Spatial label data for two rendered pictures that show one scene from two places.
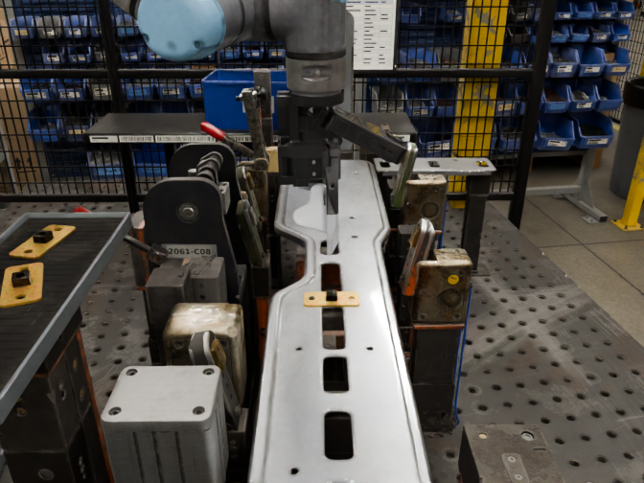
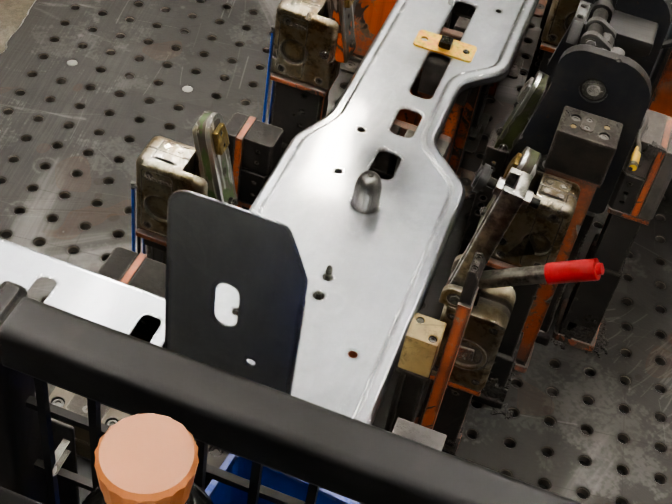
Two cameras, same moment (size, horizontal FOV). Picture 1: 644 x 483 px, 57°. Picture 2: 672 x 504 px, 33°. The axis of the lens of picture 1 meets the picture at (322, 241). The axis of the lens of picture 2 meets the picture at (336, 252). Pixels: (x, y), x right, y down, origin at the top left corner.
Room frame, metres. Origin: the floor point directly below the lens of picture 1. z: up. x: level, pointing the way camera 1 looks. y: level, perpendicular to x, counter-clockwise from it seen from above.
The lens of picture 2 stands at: (2.03, 0.18, 1.92)
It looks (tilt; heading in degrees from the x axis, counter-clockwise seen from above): 47 degrees down; 193
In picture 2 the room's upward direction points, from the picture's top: 10 degrees clockwise
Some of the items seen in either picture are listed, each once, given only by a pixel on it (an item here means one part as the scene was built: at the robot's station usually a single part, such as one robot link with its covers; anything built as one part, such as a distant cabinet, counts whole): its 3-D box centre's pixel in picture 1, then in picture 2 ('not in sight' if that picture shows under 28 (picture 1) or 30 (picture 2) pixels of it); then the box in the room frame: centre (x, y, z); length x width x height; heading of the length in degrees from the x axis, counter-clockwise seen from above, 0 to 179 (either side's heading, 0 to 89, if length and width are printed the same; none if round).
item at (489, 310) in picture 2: (255, 238); (449, 395); (1.22, 0.15, 0.88); 0.07 x 0.06 x 0.35; 91
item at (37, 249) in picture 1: (43, 238); not in sight; (0.63, 0.33, 1.17); 0.08 x 0.04 x 0.01; 170
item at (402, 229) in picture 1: (411, 292); (244, 213); (1.03, -0.18, 0.84); 0.11 x 0.08 x 0.29; 91
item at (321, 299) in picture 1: (332, 296); (445, 43); (0.76, -0.01, 1.01); 0.08 x 0.04 x 0.01; 90
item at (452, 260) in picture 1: (433, 344); (300, 105); (0.82, -0.19, 0.87); 0.12 x 0.09 x 0.35; 91
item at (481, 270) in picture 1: (472, 221); not in sight; (1.38, -0.39, 0.84); 0.11 x 0.06 x 0.29; 91
